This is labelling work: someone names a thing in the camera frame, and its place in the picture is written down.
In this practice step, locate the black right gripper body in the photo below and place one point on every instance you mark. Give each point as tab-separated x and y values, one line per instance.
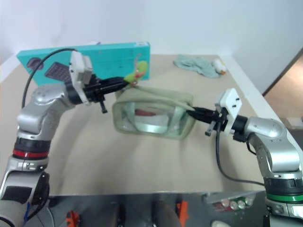
216	118

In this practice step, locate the brown cardboard box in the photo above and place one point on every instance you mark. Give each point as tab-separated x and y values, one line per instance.
294	123

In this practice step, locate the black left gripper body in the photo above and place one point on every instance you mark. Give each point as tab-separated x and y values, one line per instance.
93	91

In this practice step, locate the orange black tool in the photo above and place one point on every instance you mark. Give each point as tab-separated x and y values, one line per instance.
73	218
182	212

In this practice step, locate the brown wooden door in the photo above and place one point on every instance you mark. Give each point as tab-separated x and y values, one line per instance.
287	71

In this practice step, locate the tray of drink cans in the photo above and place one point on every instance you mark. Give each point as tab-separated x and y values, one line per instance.
232	203

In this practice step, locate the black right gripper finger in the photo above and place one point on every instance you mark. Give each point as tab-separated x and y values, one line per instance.
203	110
198	116

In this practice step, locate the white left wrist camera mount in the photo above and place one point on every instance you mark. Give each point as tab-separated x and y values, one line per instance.
78	67

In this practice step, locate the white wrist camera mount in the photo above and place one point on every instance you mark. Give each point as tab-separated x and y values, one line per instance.
78	67
230	104

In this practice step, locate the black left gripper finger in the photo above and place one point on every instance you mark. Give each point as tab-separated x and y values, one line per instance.
114	88
113	81

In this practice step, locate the pale blue crumpled cloth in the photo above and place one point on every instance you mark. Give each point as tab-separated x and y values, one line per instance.
198	65

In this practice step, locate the green pouch with clear window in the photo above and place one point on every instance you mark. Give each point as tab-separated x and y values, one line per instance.
154	118

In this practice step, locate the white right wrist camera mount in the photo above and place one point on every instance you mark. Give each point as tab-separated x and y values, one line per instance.
230	104

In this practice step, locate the white plush toy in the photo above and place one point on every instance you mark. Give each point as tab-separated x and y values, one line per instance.
219	65

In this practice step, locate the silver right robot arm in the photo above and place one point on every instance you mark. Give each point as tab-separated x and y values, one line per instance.
272	146

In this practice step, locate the teal cardboard box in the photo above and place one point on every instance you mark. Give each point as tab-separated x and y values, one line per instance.
111	59

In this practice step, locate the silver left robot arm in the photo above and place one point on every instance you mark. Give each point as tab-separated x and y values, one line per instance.
35	113

